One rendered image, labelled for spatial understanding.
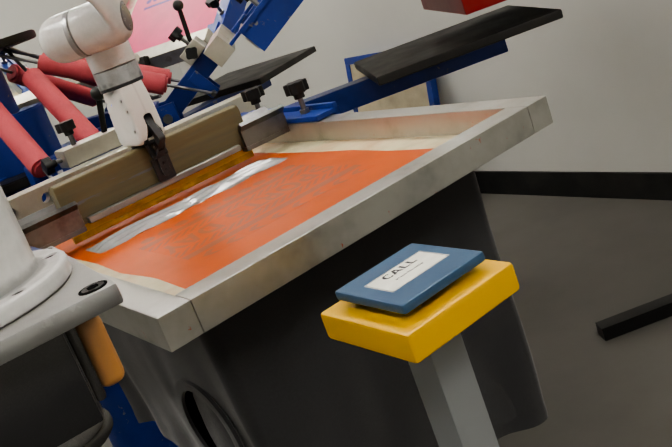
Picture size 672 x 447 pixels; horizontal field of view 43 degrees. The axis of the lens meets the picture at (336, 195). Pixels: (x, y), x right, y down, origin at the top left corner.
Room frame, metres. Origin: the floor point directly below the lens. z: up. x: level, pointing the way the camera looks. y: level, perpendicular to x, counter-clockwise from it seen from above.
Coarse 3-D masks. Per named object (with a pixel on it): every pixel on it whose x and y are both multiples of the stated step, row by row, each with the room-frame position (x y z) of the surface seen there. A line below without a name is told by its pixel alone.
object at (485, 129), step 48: (480, 144) 1.01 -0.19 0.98; (384, 192) 0.93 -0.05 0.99; (432, 192) 0.97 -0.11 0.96; (288, 240) 0.87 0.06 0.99; (336, 240) 0.89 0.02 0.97; (144, 288) 0.89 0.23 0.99; (192, 288) 0.83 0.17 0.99; (240, 288) 0.83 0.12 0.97; (144, 336) 0.83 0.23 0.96; (192, 336) 0.79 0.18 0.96
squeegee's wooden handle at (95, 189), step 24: (216, 120) 1.51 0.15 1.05; (240, 120) 1.53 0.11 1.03; (168, 144) 1.46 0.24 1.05; (192, 144) 1.48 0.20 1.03; (216, 144) 1.50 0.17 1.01; (240, 144) 1.52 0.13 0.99; (96, 168) 1.39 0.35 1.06; (120, 168) 1.41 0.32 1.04; (144, 168) 1.43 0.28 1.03; (72, 192) 1.36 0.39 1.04; (96, 192) 1.38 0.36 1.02; (120, 192) 1.40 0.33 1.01
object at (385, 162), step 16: (256, 160) 1.52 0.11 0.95; (288, 160) 1.43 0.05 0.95; (304, 160) 1.38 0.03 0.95; (320, 160) 1.34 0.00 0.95; (336, 160) 1.30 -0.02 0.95; (352, 160) 1.26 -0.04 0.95; (368, 160) 1.23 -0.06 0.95; (384, 160) 1.19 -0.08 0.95; (400, 160) 1.16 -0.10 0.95; (224, 176) 1.49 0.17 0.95; (256, 176) 1.39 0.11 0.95; (368, 176) 1.14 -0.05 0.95; (384, 176) 1.11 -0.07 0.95; (192, 192) 1.45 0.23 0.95; (224, 192) 1.36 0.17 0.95; (336, 192) 1.12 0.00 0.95; (352, 192) 1.09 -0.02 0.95; (304, 208) 1.10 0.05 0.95; (320, 208) 1.07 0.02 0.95
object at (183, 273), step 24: (144, 216) 1.40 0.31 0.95; (288, 216) 1.09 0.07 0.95; (312, 216) 1.05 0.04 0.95; (72, 240) 1.42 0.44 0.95; (96, 240) 1.36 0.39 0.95; (240, 240) 1.06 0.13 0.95; (264, 240) 1.02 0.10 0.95; (120, 264) 1.16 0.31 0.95; (144, 264) 1.11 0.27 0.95; (168, 264) 1.07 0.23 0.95; (192, 264) 1.03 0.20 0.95; (216, 264) 1.00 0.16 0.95
